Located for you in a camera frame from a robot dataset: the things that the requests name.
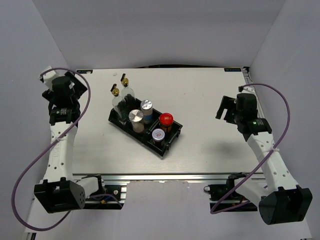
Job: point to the right blue logo sticker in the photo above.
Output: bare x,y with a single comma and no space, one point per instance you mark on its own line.
231,69

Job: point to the dark sauce glass bottle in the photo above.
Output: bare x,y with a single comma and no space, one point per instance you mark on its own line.
128,93

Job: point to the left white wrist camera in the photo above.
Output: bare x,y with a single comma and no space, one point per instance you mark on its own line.
48,78

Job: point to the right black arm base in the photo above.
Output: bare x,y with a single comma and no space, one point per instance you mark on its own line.
234,202

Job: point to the blue logo sticker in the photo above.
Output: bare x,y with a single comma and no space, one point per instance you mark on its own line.
231,69
84,71

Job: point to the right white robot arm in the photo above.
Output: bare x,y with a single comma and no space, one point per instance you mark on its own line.
283,200

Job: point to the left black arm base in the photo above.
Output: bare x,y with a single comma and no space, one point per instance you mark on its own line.
107,197

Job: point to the red-lid dark sauce jar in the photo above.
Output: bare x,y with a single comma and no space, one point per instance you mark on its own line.
166,121

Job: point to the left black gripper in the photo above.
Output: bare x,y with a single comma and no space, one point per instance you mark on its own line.
79,88

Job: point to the clear oil glass bottle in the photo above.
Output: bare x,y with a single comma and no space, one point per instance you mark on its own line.
119,105

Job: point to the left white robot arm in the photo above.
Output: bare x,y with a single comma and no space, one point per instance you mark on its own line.
59,191

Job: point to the small silver-lid spice jar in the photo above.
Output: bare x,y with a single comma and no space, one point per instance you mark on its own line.
158,137

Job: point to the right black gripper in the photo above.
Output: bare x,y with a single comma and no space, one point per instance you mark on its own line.
227,103

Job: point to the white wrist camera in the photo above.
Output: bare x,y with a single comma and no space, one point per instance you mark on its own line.
247,90
48,78

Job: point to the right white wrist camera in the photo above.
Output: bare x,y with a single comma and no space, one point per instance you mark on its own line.
247,90

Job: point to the black three-compartment tray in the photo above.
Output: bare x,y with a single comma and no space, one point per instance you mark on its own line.
145,137

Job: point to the left blue logo sticker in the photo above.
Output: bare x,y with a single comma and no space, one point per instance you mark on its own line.
84,71

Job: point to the aluminium front rail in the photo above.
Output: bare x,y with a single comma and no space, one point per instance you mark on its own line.
165,177

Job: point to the silver-lid clear shaker jar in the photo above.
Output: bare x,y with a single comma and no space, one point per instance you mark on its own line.
137,120

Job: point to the white blue-label shaker bottle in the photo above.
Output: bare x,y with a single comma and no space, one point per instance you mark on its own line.
146,107

